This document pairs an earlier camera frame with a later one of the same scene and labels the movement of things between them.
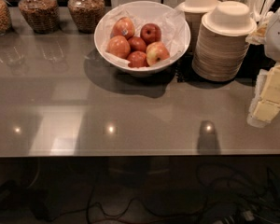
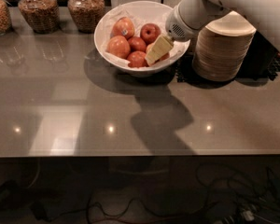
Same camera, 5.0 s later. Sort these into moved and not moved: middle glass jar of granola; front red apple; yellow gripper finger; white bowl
Moved: yellow gripper finger
Not moved: white bowl; front red apple; middle glass jar of granola
